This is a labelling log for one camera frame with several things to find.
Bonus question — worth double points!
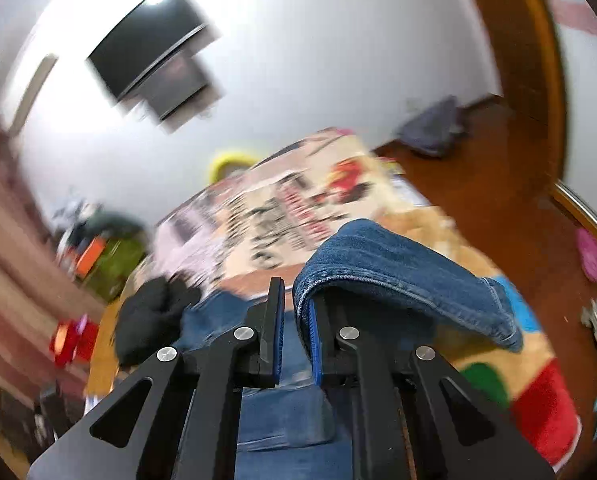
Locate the grey cloth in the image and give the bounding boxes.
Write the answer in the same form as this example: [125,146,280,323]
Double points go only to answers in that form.
[397,95,466,157]

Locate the white sliding wardrobe door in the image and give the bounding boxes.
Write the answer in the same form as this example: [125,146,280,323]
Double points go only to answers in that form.
[528,0,597,256]

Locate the yellow foam ring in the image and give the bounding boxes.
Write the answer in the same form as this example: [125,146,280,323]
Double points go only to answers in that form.
[207,149,259,186]

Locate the dark grey plush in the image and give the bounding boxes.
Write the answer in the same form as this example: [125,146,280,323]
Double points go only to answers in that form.
[86,212,144,241]

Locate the wooden wardrobe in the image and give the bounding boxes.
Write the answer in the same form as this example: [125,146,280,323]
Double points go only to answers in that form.
[453,0,569,186]

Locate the pile of clothes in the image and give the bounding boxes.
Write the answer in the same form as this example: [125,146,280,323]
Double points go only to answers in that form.
[53,200,104,241]

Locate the black television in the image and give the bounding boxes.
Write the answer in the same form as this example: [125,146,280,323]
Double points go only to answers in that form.
[85,0,222,108]

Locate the orange box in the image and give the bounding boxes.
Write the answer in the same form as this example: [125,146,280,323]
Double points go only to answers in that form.
[73,237,106,276]

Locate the small black monitor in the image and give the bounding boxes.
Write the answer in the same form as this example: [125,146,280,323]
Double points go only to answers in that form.
[128,55,224,133]

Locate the red plush flower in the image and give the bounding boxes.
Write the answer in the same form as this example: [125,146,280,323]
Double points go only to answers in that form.
[48,317,99,367]

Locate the blue jeans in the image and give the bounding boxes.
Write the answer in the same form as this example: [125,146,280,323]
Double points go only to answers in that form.
[178,218,524,480]

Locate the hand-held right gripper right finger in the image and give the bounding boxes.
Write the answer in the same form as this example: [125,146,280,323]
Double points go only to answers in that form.
[308,295,554,480]

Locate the pink slipper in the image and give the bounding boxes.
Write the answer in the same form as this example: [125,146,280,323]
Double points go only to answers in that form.
[575,227,597,281]

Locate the striped brown curtain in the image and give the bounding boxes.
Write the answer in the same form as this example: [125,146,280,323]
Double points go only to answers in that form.
[0,120,104,411]

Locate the printed blanket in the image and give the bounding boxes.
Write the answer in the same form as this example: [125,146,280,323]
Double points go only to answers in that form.
[86,127,581,471]

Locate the white air conditioner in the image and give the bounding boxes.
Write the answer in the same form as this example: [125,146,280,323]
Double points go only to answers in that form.
[21,52,59,116]

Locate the grey box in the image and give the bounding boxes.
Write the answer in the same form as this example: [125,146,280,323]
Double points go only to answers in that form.
[38,382,86,441]

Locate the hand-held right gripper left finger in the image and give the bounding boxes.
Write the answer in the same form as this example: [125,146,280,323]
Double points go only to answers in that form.
[28,276,286,480]

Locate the black cloth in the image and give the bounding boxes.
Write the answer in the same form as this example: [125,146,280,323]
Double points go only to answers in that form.
[114,276,202,368]

